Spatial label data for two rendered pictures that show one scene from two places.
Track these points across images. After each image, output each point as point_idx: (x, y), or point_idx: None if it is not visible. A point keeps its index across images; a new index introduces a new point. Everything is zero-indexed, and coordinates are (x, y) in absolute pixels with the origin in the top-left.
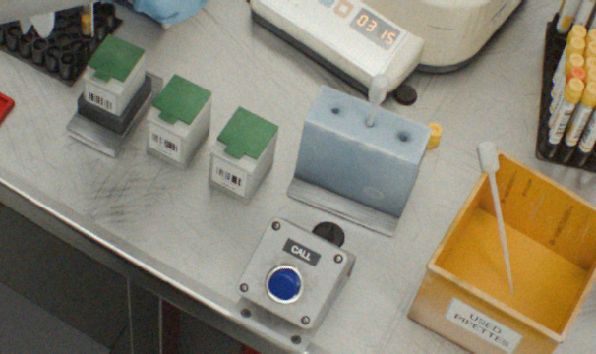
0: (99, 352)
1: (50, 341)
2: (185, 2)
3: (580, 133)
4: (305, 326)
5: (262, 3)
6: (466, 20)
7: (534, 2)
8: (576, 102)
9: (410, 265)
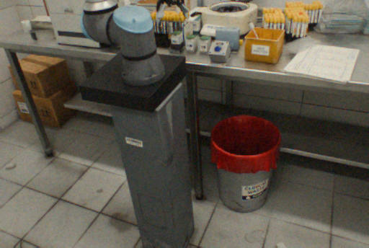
0: (183, 57)
1: (172, 58)
2: None
3: None
4: (223, 55)
5: (202, 32)
6: (242, 19)
7: None
8: (268, 22)
9: (242, 55)
